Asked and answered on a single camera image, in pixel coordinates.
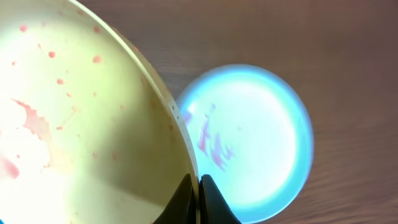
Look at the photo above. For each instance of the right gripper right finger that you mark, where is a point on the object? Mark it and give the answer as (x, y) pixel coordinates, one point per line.
(213, 207)

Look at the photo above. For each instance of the yellow-green plate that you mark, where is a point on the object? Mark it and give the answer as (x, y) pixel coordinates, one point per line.
(89, 131)

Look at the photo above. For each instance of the light blue plate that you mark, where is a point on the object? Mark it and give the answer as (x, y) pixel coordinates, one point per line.
(252, 134)

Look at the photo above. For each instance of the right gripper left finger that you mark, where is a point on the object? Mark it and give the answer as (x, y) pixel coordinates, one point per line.
(181, 207)

